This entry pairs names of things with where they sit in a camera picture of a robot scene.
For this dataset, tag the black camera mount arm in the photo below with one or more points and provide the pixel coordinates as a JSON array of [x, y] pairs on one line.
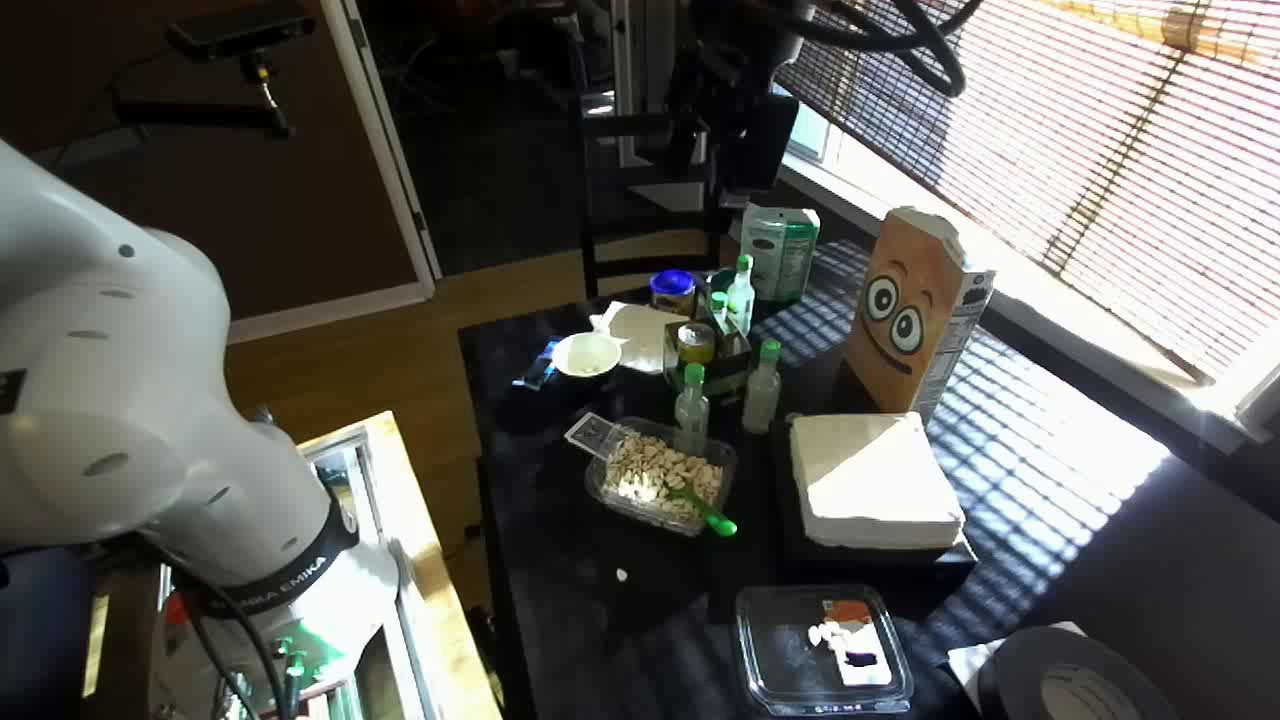
[[200, 112]]

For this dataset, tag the black camera on stand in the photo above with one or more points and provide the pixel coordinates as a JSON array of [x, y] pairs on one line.
[[240, 30]]

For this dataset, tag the dark bottle with green cap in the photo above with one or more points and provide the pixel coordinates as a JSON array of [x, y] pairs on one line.
[[719, 306]]

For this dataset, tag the black box under napkins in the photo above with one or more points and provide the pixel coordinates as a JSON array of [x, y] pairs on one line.
[[920, 576]]

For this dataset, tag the white orange pieces in tray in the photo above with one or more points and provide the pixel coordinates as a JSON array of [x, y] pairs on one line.
[[852, 645]]

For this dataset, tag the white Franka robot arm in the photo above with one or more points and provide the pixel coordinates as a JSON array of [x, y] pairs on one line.
[[106, 373]]

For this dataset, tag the white paper towel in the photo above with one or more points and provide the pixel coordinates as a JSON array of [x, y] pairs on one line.
[[640, 332]]

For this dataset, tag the green plastic spoon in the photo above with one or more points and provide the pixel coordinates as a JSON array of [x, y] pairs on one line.
[[721, 526]]

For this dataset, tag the white napkin stack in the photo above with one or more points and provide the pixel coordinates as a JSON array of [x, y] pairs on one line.
[[867, 472]]

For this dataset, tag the grey duct tape roll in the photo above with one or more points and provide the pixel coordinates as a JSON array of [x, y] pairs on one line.
[[1013, 683]]

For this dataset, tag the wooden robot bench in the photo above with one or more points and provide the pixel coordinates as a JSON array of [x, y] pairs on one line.
[[433, 535]]

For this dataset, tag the white bowl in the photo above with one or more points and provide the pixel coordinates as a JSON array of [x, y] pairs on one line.
[[586, 355]]

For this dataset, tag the aluminium mounting rails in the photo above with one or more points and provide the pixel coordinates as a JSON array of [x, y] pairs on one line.
[[364, 493]]

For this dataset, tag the clear plastic tray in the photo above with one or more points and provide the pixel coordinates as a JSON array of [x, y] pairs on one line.
[[787, 654]]

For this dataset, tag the blue snack packet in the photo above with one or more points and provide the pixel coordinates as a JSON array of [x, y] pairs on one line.
[[534, 373]]

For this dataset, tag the brown paper bag with face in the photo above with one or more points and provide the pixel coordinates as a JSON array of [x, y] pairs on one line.
[[904, 321]]

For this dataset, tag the clear container with white pieces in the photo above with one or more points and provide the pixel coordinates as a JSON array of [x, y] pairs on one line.
[[646, 472]]

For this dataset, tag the black chair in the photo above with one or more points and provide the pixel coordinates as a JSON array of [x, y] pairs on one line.
[[586, 200]]

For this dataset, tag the white window sill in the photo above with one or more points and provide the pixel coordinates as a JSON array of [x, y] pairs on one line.
[[1040, 284]]

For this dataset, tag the window blinds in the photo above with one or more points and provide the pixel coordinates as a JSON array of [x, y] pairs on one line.
[[1135, 132]]

